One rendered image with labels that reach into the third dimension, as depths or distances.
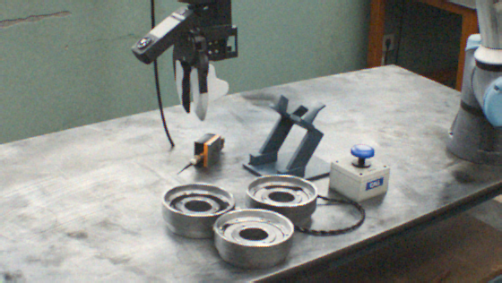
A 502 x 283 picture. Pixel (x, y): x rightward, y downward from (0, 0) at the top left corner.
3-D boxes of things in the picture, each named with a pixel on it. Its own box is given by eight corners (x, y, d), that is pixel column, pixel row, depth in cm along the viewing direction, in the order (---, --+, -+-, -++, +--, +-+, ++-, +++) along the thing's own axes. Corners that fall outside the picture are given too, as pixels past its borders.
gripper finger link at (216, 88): (236, 116, 133) (229, 60, 131) (203, 124, 130) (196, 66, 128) (226, 115, 136) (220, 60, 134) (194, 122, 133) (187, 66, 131)
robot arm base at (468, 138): (474, 130, 159) (480, 84, 155) (530, 154, 148) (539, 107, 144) (431, 143, 150) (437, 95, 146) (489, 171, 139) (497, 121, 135)
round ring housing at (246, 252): (304, 246, 112) (307, 220, 111) (269, 279, 104) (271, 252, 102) (238, 227, 117) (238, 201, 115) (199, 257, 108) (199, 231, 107)
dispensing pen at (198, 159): (169, 159, 127) (215, 125, 142) (169, 184, 129) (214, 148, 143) (182, 162, 127) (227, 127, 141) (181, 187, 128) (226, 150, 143)
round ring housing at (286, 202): (284, 238, 114) (286, 212, 113) (229, 213, 121) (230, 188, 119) (329, 214, 122) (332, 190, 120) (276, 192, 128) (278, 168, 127)
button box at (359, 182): (358, 203, 126) (361, 175, 124) (328, 186, 131) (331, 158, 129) (392, 191, 130) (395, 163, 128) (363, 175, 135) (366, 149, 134)
